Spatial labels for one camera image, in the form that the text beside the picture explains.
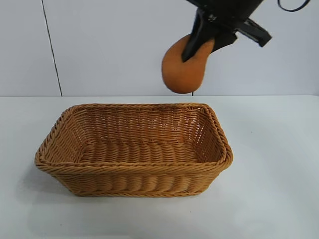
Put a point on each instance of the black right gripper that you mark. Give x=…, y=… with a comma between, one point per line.
x=229, y=10

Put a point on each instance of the soft orange toy fruit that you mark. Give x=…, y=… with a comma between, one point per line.
x=179, y=77

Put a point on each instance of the woven wicker basket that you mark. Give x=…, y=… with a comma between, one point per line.
x=137, y=179

